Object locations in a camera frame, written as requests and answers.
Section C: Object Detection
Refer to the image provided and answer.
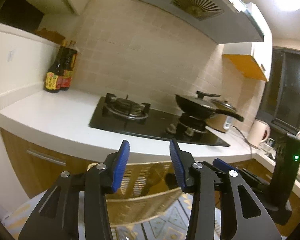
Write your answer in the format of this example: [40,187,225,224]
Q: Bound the blue patterned round tablecloth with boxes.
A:
[3,189,241,240]

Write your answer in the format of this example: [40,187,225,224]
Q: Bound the white orange upper cabinet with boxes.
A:
[222,41,273,82]

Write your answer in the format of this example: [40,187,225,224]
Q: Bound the dark window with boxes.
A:
[256,48,300,135]

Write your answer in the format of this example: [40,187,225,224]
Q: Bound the white electric kettle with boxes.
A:
[247,119,270,148]

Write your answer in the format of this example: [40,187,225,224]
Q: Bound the black gas stove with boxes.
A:
[89,93,230,147]

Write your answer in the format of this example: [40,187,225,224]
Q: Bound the black wok with lid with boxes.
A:
[175,91,244,122]

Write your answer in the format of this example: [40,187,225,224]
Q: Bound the white refrigerator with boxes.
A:
[0,21,62,221]

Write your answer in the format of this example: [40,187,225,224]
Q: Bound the beige rice cooker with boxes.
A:
[206,99,237,133]

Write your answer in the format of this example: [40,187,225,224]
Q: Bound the grey range hood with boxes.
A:
[140,0,265,44]

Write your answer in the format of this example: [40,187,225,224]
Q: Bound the beige slotted utensil basket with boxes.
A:
[106,161,181,226]

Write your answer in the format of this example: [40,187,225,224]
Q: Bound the black power cable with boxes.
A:
[231,125,260,149]

